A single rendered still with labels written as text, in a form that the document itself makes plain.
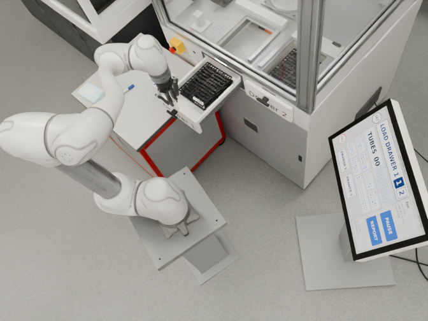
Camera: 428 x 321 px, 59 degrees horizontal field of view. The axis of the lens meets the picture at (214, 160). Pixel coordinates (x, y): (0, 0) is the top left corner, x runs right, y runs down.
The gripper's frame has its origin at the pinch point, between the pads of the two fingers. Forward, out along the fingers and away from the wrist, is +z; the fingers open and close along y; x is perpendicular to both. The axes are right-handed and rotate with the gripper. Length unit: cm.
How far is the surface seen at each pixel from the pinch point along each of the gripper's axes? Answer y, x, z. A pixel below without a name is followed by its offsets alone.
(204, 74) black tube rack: 25.4, 6.9, 9.3
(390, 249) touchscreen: 0, -109, -9
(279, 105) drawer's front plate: 32.6, -36.1, 8.6
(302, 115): 34, -48, 8
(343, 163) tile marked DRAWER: 21, -78, -1
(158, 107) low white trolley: 0.6, 22.9, 23.3
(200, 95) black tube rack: 15.1, -0.2, 9.7
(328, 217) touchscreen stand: 30, -74, 96
